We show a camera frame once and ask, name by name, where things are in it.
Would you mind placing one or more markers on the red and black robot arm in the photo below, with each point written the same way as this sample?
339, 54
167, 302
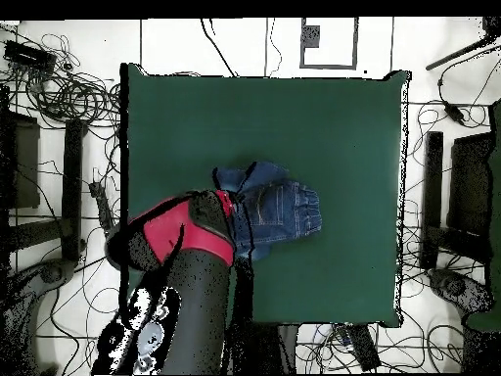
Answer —
195, 293

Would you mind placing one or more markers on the black upright bar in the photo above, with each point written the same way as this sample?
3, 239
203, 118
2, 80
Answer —
72, 188
432, 196

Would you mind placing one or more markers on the small grey square patch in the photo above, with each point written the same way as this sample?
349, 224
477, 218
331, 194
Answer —
312, 37

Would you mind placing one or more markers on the black power adapter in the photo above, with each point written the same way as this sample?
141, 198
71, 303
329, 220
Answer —
454, 112

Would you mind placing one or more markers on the black wheeled stand base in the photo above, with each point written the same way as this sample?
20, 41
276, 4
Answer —
454, 288
53, 274

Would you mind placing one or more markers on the black power strip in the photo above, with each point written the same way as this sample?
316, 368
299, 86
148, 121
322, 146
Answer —
100, 199

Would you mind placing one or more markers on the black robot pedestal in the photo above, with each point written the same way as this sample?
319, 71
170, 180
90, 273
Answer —
270, 348

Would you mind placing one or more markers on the black flat panel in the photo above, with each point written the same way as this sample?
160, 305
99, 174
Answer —
469, 184
23, 164

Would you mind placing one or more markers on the green cloth sheet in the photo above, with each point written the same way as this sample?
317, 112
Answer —
496, 196

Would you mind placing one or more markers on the blue denim jeans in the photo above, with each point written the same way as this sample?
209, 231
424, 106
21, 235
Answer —
274, 207

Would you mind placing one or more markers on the black electronics box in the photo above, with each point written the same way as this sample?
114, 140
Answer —
29, 56

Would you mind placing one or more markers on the black rod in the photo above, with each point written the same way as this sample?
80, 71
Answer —
450, 58

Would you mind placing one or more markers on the dark green table cloth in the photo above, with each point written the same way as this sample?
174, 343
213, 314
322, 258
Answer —
313, 137

